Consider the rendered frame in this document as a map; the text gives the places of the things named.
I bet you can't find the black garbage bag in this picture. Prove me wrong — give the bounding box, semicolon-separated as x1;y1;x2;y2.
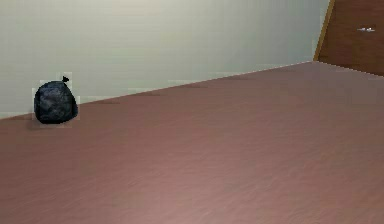
33;75;79;125

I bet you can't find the brown wooden room door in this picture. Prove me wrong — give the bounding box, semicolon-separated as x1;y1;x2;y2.
313;0;384;78

